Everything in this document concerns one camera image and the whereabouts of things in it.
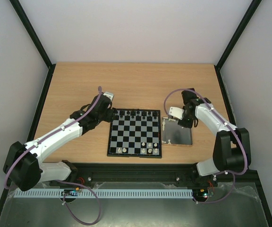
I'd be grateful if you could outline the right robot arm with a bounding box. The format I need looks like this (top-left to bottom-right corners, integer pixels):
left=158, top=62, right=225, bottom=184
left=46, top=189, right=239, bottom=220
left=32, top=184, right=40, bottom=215
left=178, top=88, right=251, bottom=185

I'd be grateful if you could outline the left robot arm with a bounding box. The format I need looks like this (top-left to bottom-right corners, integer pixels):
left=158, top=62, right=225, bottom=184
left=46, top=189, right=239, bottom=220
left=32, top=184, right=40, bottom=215
left=3, top=92, right=114, bottom=191

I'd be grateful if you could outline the metal tray wooden rim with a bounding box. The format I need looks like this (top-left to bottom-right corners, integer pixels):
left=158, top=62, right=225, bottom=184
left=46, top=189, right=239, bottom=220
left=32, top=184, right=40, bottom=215
left=161, top=117, right=193, bottom=146

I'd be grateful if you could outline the white king in tray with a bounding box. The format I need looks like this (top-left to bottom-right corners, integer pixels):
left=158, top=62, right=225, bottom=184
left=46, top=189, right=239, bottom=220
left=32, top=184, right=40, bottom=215
left=162, top=119, right=165, bottom=131

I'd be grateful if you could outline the black white chessboard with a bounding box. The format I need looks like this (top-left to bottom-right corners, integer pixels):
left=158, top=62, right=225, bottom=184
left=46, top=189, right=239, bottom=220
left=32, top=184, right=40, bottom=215
left=107, top=109, right=162, bottom=158

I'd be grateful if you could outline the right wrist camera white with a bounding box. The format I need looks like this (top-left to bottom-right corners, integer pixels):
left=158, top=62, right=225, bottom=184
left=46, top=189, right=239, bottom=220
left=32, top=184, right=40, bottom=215
left=168, top=106, right=184, bottom=120

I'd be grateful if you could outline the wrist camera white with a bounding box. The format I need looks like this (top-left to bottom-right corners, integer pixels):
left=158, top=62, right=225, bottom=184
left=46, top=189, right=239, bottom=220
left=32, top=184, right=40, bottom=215
left=168, top=106, right=184, bottom=120
left=103, top=92, right=114, bottom=102

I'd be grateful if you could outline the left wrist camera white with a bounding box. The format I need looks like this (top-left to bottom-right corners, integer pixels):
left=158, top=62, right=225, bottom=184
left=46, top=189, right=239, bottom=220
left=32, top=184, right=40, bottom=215
left=103, top=92, right=114, bottom=102

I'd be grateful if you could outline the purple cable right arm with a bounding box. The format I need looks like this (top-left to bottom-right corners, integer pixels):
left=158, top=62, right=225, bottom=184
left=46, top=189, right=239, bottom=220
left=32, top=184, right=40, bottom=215
left=163, top=88, right=248, bottom=175

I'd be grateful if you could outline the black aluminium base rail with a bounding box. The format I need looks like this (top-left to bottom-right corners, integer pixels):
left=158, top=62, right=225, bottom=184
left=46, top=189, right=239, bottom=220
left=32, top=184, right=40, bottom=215
left=8, top=163, right=219, bottom=187

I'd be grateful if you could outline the purple cable floor loop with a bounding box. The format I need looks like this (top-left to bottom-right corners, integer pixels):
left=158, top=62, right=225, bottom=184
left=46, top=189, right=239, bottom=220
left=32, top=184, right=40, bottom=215
left=59, top=181, right=102, bottom=226

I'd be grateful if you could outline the white slotted cable duct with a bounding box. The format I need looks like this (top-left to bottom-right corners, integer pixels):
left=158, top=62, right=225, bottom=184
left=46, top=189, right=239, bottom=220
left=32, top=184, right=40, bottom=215
left=13, top=189, right=193, bottom=199

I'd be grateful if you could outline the black frame post right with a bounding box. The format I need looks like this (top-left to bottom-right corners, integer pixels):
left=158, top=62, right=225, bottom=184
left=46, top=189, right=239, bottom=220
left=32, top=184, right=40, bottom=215
left=216, top=0, right=262, bottom=70

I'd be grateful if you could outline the black frame post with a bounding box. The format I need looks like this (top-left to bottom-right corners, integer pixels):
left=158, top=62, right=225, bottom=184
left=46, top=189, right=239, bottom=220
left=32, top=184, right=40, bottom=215
left=216, top=0, right=262, bottom=70
left=9, top=0, right=52, bottom=68

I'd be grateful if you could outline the black frame post left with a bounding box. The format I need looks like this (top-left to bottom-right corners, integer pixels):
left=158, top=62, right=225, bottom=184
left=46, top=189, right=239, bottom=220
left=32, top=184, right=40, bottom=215
left=9, top=0, right=52, bottom=68

